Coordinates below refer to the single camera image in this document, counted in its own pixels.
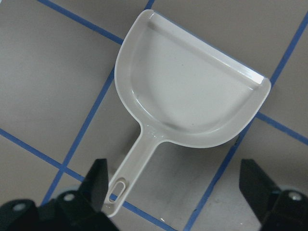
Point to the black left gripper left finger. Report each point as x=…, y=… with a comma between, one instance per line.
x=73, y=210

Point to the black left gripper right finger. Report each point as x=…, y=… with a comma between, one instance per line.
x=275, y=209

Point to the beige plastic dustpan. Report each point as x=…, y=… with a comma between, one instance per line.
x=180, y=90

